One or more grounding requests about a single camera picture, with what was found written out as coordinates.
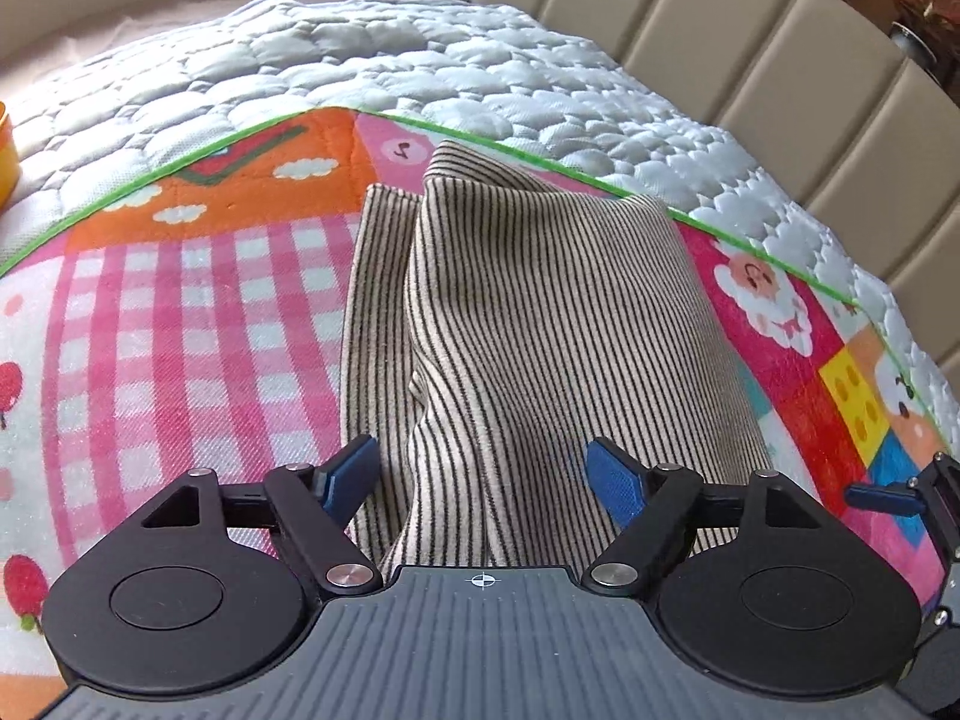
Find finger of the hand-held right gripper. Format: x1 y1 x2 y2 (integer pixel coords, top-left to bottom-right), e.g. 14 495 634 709
845 481 927 517

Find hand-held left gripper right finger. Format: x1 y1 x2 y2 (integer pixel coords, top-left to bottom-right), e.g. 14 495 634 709
583 436 826 595

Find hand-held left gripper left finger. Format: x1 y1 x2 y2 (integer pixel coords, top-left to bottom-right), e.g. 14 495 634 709
139 433 383 593

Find beige striped clothes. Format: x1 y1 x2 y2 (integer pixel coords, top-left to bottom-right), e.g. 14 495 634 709
341 139 777 567

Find colourful printed play mat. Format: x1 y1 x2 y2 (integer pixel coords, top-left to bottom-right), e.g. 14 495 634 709
0 106 960 691

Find white quilted mattress pad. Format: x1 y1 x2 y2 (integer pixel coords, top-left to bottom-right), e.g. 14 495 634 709
0 0 960 466

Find yellow round container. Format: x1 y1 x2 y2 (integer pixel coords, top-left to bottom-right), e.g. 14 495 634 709
0 101 20 207

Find beige padded headboard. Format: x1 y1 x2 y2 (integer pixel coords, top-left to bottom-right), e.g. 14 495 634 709
472 0 960 361

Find red-leaf plant in black pot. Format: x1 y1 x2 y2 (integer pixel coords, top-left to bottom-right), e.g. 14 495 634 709
885 0 955 65

